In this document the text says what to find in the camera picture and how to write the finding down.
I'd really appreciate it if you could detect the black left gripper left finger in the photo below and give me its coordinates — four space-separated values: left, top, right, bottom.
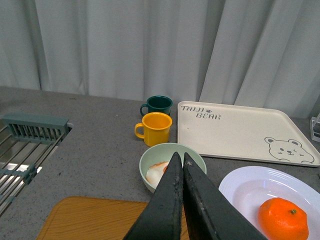
124 152 184 240

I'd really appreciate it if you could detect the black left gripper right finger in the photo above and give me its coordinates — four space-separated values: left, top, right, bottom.
183 153 266 240

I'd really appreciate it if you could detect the white round plate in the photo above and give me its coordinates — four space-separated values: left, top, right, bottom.
218 166 320 240

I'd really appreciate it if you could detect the orange mandarin fruit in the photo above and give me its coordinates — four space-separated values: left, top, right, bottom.
257 197 310 240

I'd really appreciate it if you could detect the fake fried egg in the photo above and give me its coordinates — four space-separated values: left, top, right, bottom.
145 161 169 188

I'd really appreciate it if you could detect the light green bowl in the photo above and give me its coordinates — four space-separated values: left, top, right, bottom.
139 143 207 193

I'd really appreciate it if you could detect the beige bear serving tray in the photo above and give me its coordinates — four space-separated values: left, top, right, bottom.
177 101 320 168

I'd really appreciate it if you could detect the wooden cutting board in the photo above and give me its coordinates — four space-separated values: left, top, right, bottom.
36 196 190 240

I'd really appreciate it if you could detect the yellow mug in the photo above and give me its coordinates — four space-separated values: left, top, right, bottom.
134 112 173 147

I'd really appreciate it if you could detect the dark green mug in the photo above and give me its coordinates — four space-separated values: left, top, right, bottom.
139 95 173 117

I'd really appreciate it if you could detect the clear acrylic cup rack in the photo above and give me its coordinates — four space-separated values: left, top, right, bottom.
309 113 320 143

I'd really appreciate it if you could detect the grey sink drying rack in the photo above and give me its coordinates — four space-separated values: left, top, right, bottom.
0 112 72 213

